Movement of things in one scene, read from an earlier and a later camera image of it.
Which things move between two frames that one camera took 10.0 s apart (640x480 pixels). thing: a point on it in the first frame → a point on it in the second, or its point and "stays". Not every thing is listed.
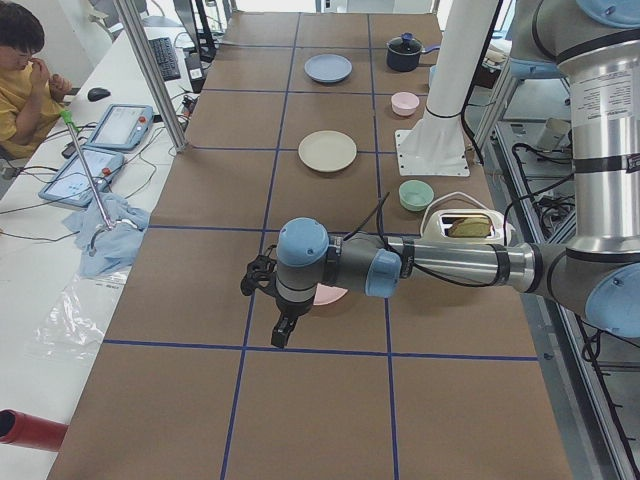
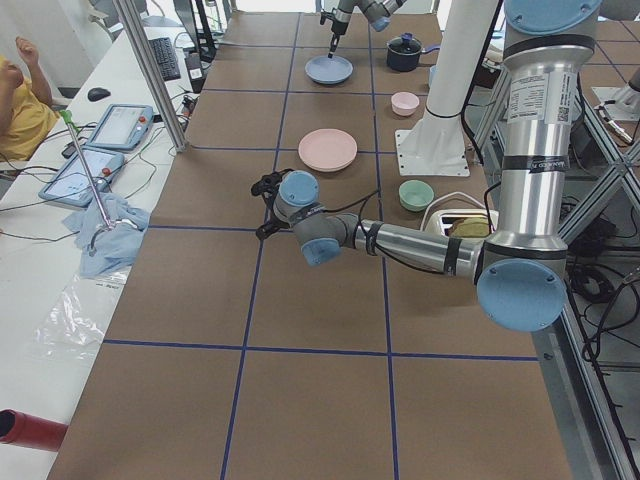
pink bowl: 404,103 stays
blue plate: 328,67 stays
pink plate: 326,294 → 327,149
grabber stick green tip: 68,119 stays
